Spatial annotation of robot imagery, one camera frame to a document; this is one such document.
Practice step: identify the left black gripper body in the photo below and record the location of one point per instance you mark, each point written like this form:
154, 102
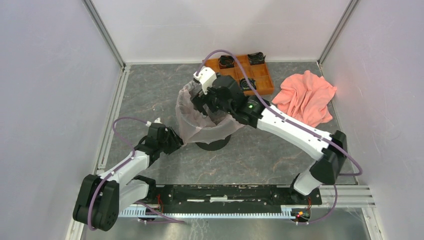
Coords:
170, 143

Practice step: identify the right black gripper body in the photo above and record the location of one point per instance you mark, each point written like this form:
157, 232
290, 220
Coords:
200, 99

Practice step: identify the black plastic trash bin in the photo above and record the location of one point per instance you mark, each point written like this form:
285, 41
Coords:
212, 142

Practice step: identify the pink translucent trash bag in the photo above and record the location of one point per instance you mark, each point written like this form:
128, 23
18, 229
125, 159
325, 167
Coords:
234, 125

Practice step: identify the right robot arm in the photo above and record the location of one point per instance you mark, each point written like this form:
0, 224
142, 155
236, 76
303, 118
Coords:
325, 148

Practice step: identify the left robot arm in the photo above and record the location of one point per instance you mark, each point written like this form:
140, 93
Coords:
103, 197

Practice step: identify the black bag roll front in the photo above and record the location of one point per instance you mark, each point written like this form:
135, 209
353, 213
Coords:
245, 84

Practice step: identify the black bag roll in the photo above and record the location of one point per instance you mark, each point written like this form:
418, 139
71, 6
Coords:
245, 84
257, 58
226, 62

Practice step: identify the black bag roll left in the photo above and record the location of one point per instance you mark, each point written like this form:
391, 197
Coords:
226, 62

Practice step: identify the orange compartment tray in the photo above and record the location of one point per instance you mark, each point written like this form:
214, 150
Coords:
260, 73

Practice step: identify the black bag roll right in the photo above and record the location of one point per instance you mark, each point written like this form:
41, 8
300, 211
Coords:
257, 58

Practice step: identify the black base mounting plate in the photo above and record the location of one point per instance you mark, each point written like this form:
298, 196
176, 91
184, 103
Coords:
228, 199

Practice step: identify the salmon pink cloth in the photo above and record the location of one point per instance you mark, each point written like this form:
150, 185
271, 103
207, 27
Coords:
305, 97

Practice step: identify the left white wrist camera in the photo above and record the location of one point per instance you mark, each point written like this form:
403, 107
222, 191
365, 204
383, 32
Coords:
156, 121

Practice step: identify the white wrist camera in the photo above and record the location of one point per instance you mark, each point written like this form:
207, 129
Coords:
156, 121
205, 76

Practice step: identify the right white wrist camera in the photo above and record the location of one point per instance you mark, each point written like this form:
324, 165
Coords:
205, 76

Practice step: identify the white slotted cable duct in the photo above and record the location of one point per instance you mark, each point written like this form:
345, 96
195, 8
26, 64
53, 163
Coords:
138, 211

